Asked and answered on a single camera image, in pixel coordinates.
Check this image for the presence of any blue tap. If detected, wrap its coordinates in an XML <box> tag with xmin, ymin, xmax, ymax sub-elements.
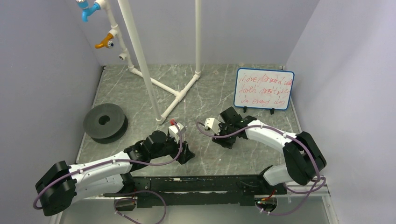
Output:
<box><xmin>75</xmin><ymin>0</ymin><xmax>101</xmax><ymax>22</ymax></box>

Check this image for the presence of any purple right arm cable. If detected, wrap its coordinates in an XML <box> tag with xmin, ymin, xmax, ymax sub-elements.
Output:
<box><xmin>196</xmin><ymin>121</ymin><xmax>327</xmax><ymax>196</ymax></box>

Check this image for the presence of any blue framed whiteboard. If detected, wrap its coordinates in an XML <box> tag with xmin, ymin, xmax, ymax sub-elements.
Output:
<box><xmin>233</xmin><ymin>68</ymin><xmax>295</xmax><ymax>111</ymax></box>

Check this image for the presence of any black wire easel stand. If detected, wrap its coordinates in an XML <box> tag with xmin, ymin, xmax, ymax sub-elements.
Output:
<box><xmin>242</xmin><ymin>106</ymin><xmax>275</xmax><ymax>115</ymax></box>

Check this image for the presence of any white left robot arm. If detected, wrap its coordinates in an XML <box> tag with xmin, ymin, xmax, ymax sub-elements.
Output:
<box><xmin>33</xmin><ymin>131</ymin><xmax>195</xmax><ymax>216</ymax></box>

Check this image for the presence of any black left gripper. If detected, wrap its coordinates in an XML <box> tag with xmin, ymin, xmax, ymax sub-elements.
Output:
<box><xmin>150</xmin><ymin>132</ymin><xmax>195</xmax><ymax>164</ymax></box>

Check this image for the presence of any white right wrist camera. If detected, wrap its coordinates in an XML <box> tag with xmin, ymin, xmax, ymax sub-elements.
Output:
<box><xmin>204</xmin><ymin>118</ymin><xmax>220</xmax><ymax>135</ymax></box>

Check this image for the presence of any black foam disc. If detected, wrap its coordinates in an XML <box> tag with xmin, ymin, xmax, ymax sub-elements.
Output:
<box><xmin>83</xmin><ymin>103</ymin><xmax>128</xmax><ymax>144</ymax></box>

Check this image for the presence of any orange tap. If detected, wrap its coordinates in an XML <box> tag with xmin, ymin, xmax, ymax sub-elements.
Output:
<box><xmin>95</xmin><ymin>33</ymin><xmax>114</xmax><ymax>49</ymax></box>

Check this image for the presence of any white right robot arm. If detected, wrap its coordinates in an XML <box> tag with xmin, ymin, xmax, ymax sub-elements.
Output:
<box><xmin>204</xmin><ymin>107</ymin><xmax>327</xmax><ymax>194</ymax></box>

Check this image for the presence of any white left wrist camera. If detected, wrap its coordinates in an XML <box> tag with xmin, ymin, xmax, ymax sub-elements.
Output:
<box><xmin>168</xmin><ymin>119</ymin><xmax>186</xmax><ymax>143</ymax></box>

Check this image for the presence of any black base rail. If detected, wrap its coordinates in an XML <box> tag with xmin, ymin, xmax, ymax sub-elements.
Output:
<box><xmin>104</xmin><ymin>175</ymin><xmax>287</xmax><ymax>208</ymax></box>

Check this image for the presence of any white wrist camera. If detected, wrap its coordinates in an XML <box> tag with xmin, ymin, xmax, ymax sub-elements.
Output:
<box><xmin>204</xmin><ymin>118</ymin><xmax>220</xmax><ymax>135</ymax></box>
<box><xmin>168</xmin><ymin>119</ymin><xmax>186</xmax><ymax>143</ymax></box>

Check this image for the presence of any white pvc pipe frame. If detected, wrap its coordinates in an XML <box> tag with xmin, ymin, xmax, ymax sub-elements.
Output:
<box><xmin>94</xmin><ymin>0</ymin><xmax>203</xmax><ymax>126</ymax></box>

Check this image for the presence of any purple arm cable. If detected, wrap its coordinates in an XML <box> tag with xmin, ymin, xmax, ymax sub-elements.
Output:
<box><xmin>33</xmin><ymin>121</ymin><xmax>184</xmax><ymax>210</ymax></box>
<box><xmin>196</xmin><ymin>121</ymin><xmax>327</xmax><ymax>196</ymax></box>

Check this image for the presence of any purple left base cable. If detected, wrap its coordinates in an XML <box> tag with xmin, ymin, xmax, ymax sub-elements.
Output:
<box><xmin>113</xmin><ymin>189</ymin><xmax>168</xmax><ymax>224</ymax></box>

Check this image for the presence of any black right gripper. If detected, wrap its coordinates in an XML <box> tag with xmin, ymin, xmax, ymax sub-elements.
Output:
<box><xmin>212</xmin><ymin>121</ymin><xmax>236</xmax><ymax>149</ymax></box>

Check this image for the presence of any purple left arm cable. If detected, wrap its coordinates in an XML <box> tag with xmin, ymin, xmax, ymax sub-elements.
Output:
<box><xmin>33</xmin><ymin>121</ymin><xmax>184</xmax><ymax>210</ymax></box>

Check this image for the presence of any aluminium extrusion rail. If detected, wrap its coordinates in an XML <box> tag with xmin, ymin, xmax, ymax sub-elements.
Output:
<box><xmin>283</xmin><ymin>175</ymin><xmax>330</xmax><ymax>196</ymax></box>

